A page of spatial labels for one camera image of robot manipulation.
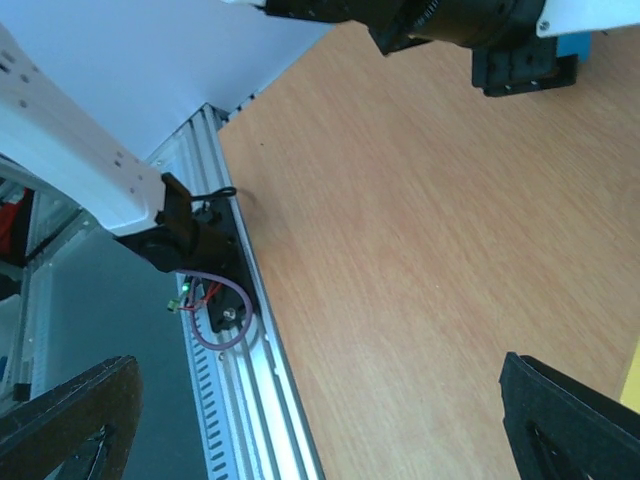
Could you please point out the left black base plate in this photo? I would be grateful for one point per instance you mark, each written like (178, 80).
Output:
(227, 310)

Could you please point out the left small circuit board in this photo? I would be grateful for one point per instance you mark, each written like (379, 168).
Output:
(188, 300)

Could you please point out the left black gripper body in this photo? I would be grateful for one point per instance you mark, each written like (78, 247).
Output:
(506, 58)

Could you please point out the grey slotted cable duct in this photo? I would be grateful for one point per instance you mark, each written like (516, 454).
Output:
(209, 406)

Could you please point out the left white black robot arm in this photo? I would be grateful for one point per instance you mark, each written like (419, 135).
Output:
(147, 211)

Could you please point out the aluminium front rail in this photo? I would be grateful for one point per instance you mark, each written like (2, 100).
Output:
(268, 434)

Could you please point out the blue cube plug adapter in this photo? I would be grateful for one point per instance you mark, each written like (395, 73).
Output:
(576, 44)

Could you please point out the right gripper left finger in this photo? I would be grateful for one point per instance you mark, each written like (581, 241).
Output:
(81, 429)

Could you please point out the yellow cube plug adapter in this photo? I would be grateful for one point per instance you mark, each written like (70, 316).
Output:
(630, 391)

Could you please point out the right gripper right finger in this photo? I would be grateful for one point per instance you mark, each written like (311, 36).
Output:
(558, 428)

